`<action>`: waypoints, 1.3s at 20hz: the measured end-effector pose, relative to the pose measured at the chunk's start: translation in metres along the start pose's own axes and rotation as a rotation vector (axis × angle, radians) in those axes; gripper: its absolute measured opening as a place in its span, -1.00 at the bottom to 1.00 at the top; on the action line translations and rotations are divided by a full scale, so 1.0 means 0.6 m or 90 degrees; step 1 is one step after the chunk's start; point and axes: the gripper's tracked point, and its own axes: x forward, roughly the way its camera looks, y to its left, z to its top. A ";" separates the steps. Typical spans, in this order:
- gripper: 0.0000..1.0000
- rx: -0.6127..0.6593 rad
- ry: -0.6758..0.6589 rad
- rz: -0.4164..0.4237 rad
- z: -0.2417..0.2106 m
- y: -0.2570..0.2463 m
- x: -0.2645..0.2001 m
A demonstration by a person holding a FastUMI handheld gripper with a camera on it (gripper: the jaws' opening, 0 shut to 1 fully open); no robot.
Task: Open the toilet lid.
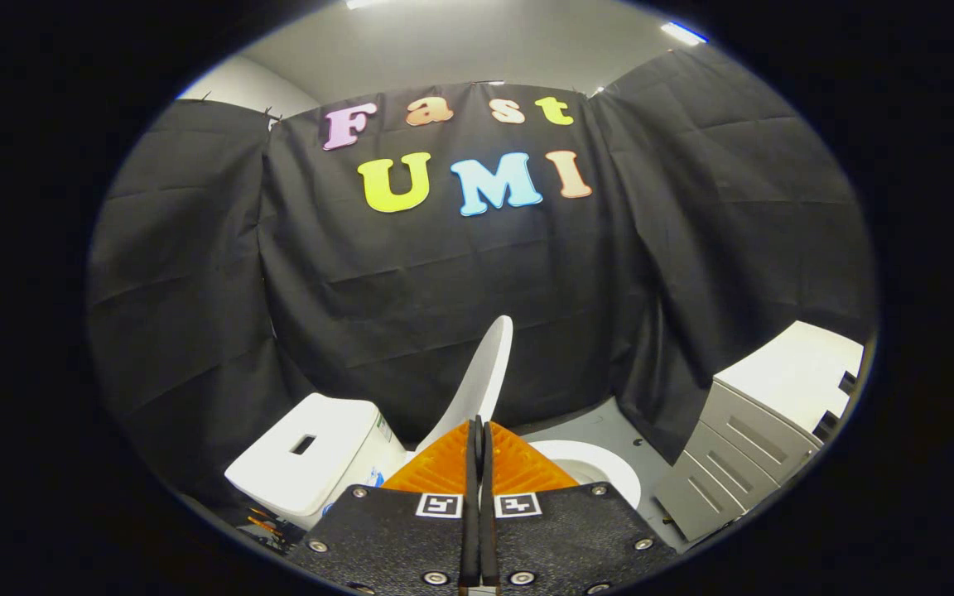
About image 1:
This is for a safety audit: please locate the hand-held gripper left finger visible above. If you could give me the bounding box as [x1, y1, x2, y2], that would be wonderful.
[287, 418, 482, 596]

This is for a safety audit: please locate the white toilet tank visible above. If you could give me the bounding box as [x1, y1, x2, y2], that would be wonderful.
[224, 393, 407, 531]

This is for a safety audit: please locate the black backdrop cloth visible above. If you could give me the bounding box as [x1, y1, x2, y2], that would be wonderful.
[86, 46, 879, 506]

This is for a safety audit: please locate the grey drawer cabinet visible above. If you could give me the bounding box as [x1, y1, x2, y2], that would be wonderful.
[651, 320, 865, 543]

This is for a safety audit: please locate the white toilet lid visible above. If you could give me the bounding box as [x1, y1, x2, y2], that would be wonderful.
[415, 315, 515, 454]

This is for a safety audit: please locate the white toilet bowl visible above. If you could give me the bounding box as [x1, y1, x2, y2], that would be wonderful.
[527, 439, 642, 510]

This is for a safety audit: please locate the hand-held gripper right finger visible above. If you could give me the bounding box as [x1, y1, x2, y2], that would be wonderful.
[481, 421, 681, 596]

